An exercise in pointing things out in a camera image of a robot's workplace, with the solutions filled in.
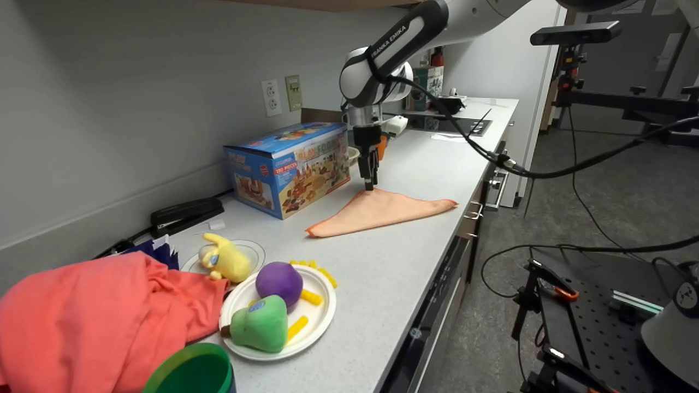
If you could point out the clear small plate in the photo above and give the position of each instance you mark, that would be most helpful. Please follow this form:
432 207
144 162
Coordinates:
251 249

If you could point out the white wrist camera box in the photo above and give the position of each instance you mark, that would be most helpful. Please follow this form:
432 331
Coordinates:
395 126

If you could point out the yellow plush toy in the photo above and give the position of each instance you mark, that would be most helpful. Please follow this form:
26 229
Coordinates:
224 261

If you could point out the yellow toy fries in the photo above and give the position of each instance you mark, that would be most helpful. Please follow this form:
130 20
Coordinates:
317 305

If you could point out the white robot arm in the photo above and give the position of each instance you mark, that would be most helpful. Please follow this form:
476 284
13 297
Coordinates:
368 76

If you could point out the white round plate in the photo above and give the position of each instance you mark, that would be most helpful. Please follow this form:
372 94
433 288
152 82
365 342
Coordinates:
244 295

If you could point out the peach towel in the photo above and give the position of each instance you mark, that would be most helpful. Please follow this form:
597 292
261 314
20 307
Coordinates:
378 207

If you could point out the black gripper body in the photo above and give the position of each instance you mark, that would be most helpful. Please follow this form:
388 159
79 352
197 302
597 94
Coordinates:
368 141

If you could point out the coral red cloth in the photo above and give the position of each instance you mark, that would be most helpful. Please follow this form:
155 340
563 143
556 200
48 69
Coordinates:
102 325

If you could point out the black stapler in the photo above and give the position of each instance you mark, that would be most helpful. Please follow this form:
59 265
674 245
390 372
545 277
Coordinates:
185 214

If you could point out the purple plush ball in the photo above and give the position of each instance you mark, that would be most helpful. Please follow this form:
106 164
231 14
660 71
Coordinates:
283 280

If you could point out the green plush pear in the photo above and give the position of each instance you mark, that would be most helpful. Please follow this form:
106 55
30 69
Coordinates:
261 325

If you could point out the blue toy food box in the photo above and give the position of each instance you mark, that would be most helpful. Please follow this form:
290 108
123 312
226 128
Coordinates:
292 168

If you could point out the dark blue cloth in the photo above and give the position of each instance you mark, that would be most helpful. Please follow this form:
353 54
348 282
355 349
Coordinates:
162 253

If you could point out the beige wall switch plate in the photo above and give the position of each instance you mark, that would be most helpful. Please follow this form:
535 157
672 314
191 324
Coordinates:
294 92

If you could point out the white wall outlet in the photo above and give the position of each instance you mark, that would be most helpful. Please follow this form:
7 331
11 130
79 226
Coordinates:
271 96

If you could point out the green plastic cup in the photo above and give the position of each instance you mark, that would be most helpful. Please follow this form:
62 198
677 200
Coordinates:
202 368

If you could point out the black camera on stand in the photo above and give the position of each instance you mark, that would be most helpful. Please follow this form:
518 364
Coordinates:
577 34

